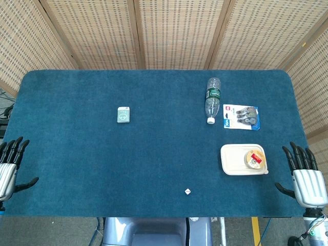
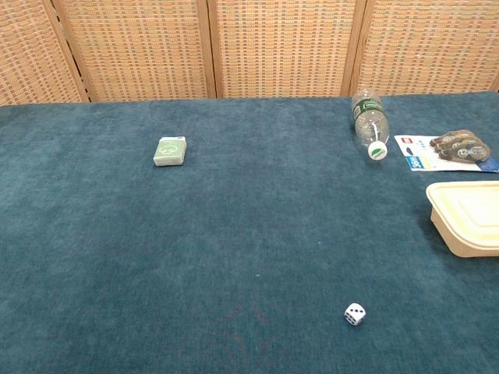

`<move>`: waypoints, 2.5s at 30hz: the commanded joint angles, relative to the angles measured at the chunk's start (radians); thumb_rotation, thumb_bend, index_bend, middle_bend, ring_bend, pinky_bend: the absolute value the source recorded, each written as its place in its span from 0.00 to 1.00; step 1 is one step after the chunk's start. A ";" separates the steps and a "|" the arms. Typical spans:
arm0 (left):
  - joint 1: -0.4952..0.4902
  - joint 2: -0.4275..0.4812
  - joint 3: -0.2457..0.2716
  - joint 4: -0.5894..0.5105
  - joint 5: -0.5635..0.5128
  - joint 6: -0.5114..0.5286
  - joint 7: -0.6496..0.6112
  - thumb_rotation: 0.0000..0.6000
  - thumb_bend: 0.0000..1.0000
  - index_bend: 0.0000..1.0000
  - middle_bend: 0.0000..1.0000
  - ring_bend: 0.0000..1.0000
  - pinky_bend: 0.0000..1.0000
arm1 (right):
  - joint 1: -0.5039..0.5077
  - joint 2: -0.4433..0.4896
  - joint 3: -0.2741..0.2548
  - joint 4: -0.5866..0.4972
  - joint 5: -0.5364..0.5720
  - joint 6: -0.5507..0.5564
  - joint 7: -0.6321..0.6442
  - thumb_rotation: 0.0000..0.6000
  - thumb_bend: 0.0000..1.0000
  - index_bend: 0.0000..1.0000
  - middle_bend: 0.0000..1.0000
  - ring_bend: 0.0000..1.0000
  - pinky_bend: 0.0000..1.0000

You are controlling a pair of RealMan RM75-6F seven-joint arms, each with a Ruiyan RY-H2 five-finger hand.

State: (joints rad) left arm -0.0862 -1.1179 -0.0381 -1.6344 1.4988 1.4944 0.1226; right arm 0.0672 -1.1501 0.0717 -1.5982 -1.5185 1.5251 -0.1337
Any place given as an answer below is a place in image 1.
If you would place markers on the woven bamboo folding screen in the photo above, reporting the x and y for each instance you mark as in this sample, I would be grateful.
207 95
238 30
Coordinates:
164 33

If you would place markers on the clear plastic water bottle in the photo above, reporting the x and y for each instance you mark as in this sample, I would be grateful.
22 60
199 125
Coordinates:
212 101

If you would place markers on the green card box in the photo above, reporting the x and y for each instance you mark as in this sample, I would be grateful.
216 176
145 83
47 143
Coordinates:
123 115

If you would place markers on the small white die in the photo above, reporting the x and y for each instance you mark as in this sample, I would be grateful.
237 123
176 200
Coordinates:
187 191

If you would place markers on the round tape roll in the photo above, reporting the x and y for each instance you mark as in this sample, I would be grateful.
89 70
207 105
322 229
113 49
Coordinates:
255 159

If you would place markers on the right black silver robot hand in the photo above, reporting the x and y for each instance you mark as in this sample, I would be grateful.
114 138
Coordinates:
308 185

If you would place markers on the blue table mat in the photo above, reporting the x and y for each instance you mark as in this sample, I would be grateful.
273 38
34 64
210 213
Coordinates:
153 153

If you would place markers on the white table leg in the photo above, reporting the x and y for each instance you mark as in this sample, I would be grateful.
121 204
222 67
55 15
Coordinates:
223 232

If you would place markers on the grey robot torso base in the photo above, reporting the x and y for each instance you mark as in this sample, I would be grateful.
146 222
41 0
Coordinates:
153 232

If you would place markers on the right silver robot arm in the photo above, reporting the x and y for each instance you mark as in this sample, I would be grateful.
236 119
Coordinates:
314 226

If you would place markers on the white rectangular food container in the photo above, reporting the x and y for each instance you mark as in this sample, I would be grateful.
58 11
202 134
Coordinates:
234 160

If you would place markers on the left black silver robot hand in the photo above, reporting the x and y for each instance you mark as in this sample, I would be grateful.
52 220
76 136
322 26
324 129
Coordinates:
7 176

